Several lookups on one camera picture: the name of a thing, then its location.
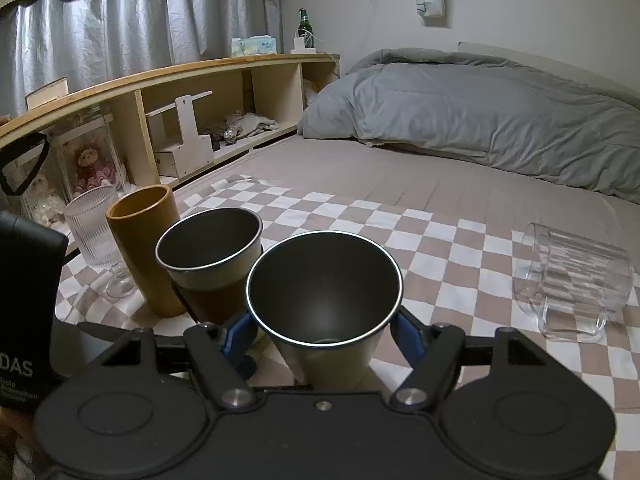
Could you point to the white wooden tool caddy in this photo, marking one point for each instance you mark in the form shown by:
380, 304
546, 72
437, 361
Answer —
179, 154

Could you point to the doll in clear box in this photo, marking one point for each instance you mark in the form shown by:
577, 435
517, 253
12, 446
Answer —
80, 159

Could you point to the grey curtain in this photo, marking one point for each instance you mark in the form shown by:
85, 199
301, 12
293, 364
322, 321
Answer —
92, 41

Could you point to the grey duvet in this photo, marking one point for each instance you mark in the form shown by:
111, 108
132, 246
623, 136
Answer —
492, 111

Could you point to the cream paper cup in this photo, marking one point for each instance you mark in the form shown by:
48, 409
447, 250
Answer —
324, 299

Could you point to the clear ribbed stem glass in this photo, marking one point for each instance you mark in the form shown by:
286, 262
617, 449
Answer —
85, 215

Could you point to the wooden low shelf unit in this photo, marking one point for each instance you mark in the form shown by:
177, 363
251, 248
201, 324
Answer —
271, 85

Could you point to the crumpled grey cloth on shelf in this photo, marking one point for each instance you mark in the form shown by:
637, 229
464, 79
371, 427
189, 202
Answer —
238, 126

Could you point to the tissue pack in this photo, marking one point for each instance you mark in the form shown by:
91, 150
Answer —
251, 46

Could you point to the cup with brown sleeve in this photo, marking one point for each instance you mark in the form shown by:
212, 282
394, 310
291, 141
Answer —
208, 257

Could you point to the clear ribbed glass mug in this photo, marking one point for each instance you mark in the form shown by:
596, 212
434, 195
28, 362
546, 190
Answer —
572, 285

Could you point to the green glass bottle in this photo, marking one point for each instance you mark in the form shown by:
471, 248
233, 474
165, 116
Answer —
304, 27

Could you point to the white power strip charger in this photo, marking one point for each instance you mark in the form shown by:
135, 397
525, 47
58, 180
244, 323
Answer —
299, 47

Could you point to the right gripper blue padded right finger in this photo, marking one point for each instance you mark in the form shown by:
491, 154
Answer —
433, 351

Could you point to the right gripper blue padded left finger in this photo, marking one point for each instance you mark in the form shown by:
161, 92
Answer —
219, 360

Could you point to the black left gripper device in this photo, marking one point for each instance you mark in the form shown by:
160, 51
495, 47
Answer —
32, 257

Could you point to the tall brown wooden cup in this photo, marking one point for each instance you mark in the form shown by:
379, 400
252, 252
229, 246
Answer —
137, 221

